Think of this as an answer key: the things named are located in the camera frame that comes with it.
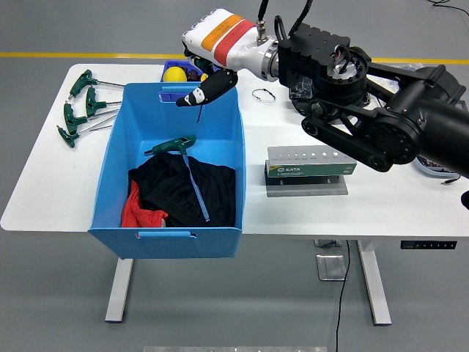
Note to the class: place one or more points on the white table leg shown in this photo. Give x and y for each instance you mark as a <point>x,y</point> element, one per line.
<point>375,289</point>
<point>120,289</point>

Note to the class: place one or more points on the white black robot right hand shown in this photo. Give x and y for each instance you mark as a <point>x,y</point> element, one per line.
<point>227,40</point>

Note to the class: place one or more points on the small dark blue tray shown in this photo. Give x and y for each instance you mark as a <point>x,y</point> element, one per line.
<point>168,65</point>

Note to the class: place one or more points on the black cloth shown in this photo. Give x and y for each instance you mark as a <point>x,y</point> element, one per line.
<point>212,190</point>

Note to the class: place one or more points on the grey green hex key stand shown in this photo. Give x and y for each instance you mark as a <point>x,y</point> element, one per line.
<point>311,170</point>

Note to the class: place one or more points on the grey blue bowl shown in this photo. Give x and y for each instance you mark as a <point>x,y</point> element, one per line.
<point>430,171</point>

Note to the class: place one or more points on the metal floor plate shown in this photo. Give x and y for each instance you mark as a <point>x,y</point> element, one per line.
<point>331,267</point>

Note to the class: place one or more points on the yellow ball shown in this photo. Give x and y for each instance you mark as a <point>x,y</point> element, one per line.
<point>174,75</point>

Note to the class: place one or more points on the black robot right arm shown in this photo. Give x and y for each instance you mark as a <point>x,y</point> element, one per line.
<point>366,110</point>

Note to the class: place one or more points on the orange red cloth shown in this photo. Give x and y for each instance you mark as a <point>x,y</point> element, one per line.
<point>137,216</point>

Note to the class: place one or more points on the large light blue plastic bin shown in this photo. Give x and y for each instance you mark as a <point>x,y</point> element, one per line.
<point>176,121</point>

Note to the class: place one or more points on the small dark brown item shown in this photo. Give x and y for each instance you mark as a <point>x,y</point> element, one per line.
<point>192,75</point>

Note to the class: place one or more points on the black table control panel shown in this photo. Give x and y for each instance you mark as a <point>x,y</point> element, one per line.
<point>428,245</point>

